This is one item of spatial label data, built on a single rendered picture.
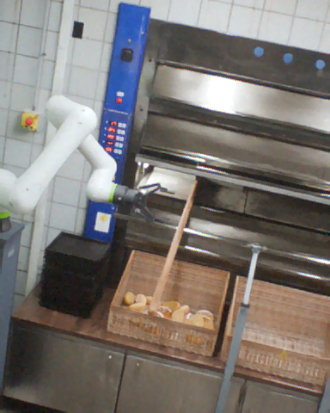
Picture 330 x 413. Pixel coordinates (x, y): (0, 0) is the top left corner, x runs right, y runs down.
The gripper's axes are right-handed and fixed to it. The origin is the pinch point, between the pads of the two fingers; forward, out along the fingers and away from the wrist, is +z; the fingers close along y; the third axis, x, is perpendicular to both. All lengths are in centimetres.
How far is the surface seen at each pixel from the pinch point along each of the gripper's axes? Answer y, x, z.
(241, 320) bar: 45, 5, 44
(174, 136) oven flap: -20, -55, -10
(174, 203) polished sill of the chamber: 16, -55, -2
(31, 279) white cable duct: 80, -54, -75
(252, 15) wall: -88, -55, 17
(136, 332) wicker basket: 71, -7, -5
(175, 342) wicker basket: 72, -9, 15
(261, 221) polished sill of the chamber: 16, -55, 45
